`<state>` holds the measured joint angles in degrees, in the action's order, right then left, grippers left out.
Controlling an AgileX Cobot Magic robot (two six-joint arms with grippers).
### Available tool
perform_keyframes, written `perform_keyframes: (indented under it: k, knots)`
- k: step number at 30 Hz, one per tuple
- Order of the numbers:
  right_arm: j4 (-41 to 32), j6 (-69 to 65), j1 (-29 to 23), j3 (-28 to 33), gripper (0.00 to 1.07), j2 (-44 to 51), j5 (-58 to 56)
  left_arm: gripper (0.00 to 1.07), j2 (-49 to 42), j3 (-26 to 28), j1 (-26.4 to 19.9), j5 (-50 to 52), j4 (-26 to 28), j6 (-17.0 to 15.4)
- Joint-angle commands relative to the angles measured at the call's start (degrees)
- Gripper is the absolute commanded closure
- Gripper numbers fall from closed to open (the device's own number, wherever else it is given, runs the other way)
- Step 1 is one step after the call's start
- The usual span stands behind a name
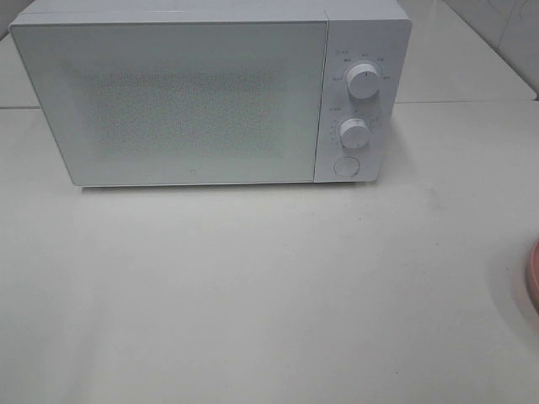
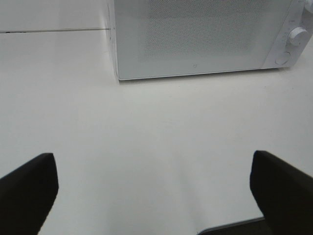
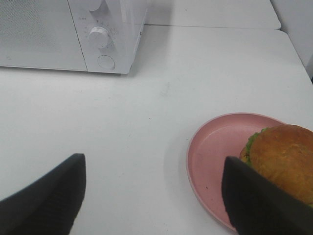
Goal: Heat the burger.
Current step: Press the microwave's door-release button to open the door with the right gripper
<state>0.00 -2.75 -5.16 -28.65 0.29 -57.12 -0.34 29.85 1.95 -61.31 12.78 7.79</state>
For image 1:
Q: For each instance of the pink round plate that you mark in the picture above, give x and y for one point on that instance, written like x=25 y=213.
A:
x=532 y=275

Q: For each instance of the white microwave door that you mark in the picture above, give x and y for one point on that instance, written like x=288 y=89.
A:
x=166 y=104

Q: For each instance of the lower white microwave knob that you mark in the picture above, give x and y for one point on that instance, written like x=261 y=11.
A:
x=354 y=133

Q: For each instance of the white microwave knob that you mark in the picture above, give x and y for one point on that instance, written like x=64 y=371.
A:
x=354 y=133
x=363 y=80

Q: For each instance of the round white door button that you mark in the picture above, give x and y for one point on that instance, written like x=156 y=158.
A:
x=347 y=167

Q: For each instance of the upper white microwave knob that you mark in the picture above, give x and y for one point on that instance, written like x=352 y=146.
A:
x=363 y=80

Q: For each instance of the white microwave oven body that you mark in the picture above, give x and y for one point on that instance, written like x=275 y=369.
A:
x=376 y=31

